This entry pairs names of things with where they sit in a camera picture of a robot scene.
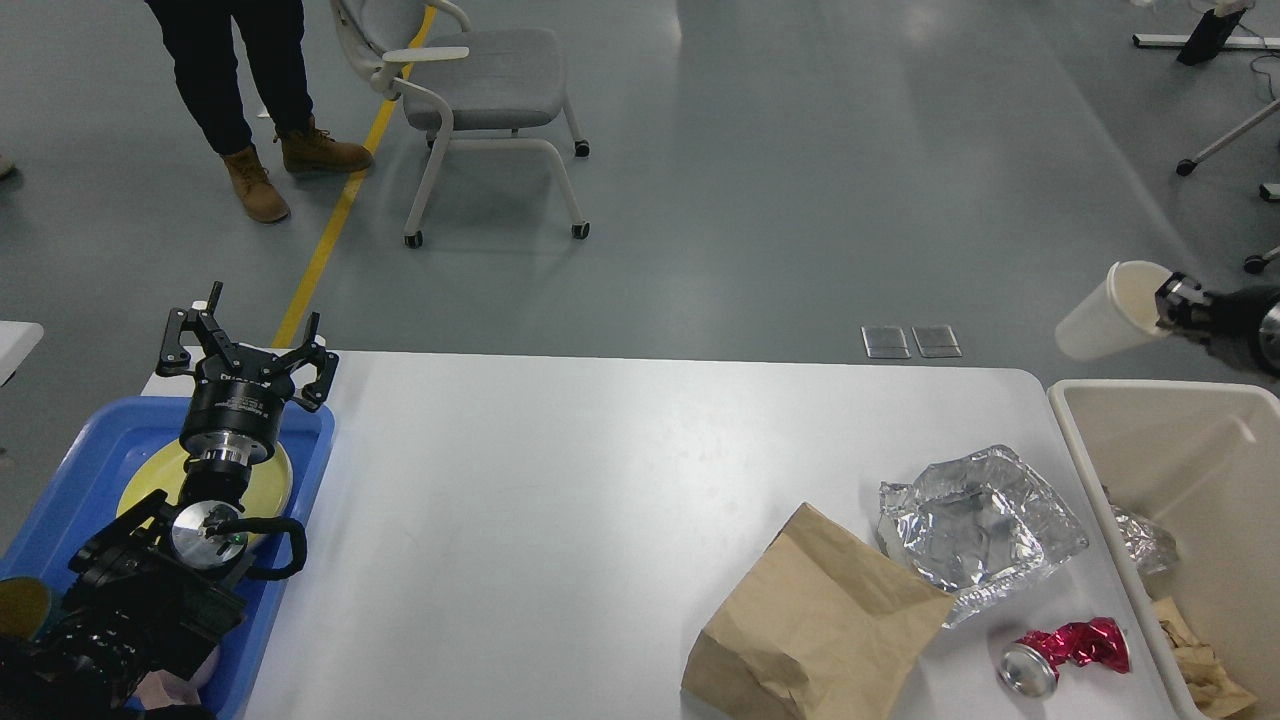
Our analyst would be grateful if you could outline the brown paper bag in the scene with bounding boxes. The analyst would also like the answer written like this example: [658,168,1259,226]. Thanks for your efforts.
[681,503,954,719]

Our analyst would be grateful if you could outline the beige plastic bin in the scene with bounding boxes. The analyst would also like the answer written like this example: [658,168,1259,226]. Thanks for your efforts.
[1048,379,1279,719]

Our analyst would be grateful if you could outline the dark green mug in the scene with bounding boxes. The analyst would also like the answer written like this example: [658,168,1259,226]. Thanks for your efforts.
[1,577,54,641]

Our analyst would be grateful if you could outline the metal floor socket plate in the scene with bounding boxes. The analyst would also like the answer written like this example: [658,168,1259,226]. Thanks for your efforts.
[911,325,964,359]
[861,325,913,360]

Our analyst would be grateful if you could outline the brown paper ball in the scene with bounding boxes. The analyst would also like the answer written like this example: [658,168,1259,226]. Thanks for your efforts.
[1153,597,1258,719]

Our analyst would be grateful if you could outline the person in black trousers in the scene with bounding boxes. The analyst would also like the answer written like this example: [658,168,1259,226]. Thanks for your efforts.
[145,1,372,224]

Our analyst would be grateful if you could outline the white stand with black bag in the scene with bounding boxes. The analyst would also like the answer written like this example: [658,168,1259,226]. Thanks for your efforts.
[1130,1,1279,67]

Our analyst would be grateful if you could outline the foil piece in bin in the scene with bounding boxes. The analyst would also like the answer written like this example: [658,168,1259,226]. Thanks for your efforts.
[1106,495,1181,580]

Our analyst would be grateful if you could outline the crushed red soda can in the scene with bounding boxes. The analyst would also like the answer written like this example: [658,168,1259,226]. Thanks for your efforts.
[996,616,1132,700]

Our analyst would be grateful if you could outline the aluminium foil tray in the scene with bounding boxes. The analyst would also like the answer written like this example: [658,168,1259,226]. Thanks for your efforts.
[876,445,1091,629]

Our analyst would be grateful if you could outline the pink mug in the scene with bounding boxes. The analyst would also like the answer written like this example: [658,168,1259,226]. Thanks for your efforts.
[133,648,221,710]

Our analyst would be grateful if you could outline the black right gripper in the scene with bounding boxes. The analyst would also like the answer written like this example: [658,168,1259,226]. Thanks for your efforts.
[1155,272,1279,379]

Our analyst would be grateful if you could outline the white chair base with casters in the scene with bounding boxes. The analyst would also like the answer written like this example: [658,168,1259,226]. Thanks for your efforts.
[1175,99,1279,275]

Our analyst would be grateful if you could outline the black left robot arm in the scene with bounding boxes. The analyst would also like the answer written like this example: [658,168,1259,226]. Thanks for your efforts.
[3,282,339,719]

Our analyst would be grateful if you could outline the white paper cup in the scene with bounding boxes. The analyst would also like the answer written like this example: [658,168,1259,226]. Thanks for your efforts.
[1053,260,1172,361]

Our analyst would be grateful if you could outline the grey office chair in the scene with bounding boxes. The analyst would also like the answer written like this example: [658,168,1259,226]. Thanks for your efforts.
[329,1,591,249]

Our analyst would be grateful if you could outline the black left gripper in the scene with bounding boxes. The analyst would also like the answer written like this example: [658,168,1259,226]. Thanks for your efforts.
[155,281,339,466]

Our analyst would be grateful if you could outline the yellow plate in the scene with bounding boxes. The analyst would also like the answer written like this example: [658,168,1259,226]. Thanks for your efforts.
[116,439,292,569]

